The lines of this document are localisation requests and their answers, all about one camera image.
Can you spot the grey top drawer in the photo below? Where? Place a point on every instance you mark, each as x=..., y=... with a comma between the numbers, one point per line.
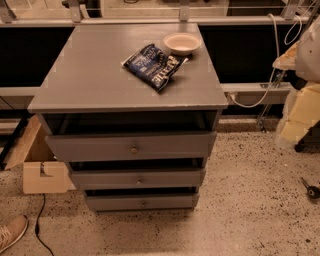
x=131, y=146

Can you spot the grey drawer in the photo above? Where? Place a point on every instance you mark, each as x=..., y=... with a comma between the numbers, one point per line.
x=124, y=203
x=138, y=178
x=131, y=146

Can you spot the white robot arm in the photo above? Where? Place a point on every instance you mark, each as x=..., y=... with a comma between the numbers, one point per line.
x=308, y=53

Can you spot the grey drawer cabinet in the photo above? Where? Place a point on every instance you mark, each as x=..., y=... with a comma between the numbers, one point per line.
x=88, y=92

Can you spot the grey middle drawer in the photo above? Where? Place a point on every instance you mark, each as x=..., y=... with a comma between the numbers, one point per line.
x=138, y=178

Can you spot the grey bottom drawer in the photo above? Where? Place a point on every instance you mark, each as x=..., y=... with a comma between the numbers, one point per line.
x=124, y=203

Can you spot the blue chip bag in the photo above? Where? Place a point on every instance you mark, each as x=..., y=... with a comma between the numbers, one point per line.
x=153, y=66

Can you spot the white paper bowl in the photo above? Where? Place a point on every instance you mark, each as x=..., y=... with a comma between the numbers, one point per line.
x=182, y=44

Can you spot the black floor tool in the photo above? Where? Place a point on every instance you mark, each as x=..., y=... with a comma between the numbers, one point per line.
x=313, y=192

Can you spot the tan sneaker shoe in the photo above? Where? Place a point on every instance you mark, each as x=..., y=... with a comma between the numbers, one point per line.
x=12, y=232

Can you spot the grey metal railing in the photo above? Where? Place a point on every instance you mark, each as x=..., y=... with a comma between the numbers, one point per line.
x=45, y=13

